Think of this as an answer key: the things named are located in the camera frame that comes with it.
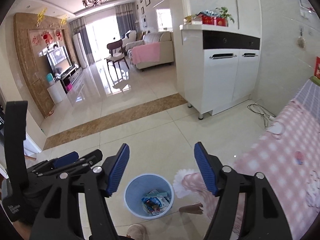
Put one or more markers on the white covered armchair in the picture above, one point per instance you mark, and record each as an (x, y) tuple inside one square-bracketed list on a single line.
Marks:
[(130, 36)]

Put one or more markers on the bright interior window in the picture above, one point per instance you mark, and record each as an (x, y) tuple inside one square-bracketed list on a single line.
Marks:
[(164, 18)]

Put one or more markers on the white sideboard cabinet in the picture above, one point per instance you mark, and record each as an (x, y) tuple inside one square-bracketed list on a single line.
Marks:
[(220, 80)]

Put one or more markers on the white round side cabinet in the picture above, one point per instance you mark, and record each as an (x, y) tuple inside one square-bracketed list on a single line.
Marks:
[(57, 93)]

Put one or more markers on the green potted plant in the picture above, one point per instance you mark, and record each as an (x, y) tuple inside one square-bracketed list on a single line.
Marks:
[(225, 13)]

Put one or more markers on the white television stand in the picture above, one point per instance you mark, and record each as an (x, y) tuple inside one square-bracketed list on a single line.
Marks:
[(73, 73)]

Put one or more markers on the teal snack wrapper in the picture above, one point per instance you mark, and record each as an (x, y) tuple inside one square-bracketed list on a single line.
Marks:
[(156, 193)]

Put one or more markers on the blue snack wrapper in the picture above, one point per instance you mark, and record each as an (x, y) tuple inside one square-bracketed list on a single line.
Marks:
[(153, 202)]

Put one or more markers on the red standing calendar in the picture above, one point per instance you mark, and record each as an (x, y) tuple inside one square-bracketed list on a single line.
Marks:
[(318, 67)]

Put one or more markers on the flat screen television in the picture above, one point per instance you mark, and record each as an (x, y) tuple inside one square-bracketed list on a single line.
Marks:
[(60, 60)]

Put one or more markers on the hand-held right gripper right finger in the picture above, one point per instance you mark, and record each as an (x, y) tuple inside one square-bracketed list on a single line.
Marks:
[(205, 172)]

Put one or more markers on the red paper wall decoration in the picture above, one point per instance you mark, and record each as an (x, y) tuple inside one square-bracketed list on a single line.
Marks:
[(47, 37), (58, 33), (35, 39)]

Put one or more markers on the beige sofa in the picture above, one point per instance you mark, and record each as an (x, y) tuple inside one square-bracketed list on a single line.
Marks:
[(160, 42)]

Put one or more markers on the teal humidifier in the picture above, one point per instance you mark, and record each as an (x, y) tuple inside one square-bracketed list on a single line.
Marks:
[(50, 78)]

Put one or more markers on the blue patterned packet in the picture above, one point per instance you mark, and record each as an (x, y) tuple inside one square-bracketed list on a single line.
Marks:
[(207, 13)]

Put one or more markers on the gold hanging wall decoration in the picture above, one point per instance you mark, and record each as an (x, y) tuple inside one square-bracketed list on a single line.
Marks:
[(63, 20), (42, 16)]

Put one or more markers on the pink blanket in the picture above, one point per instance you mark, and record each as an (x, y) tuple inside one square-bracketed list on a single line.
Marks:
[(146, 52)]

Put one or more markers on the tall white appliance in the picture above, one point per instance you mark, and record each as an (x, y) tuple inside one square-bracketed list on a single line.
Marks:
[(80, 50)]

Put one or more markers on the blue plastic waste bin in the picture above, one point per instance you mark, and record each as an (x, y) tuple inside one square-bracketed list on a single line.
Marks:
[(132, 195)]

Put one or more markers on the group of red-bordered certificates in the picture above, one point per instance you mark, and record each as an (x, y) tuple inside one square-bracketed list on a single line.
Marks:
[(305, 1)]

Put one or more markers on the person's left forearm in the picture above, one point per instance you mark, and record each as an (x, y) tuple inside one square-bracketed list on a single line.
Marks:
[(23, 232)]

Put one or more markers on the pink plastic stool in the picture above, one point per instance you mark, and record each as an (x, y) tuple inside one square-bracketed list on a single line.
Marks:
[(68, 88)]

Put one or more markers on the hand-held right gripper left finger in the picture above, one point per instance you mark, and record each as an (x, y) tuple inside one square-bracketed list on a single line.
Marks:
[(117, 172)]

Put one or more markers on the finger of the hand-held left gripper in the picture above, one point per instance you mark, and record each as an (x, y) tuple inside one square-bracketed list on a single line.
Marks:
[(93, 157), (66, 160)]

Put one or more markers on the dark wooden chair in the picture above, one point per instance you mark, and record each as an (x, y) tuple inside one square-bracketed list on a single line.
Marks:
[(116, 47)]

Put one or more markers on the round hanging wall ornament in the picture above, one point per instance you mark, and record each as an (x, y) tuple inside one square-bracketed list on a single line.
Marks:
[(301, 41)]

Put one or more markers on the grey checked cloth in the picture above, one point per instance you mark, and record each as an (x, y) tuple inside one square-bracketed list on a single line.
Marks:
[(308, 92)]

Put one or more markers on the white wall picture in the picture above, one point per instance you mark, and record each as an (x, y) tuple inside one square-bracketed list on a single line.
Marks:
[(143, 21)]

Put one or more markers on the red gift box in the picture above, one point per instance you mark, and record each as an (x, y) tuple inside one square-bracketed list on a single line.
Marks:
[(221, 22), (208, 20)]

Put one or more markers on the grey striped curtain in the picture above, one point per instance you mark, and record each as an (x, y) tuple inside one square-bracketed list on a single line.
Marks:
[(125, 17), (82, 30)]

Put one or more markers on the red and white wrapper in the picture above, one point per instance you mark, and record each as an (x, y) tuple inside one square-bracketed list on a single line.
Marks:
[(153, 212)]

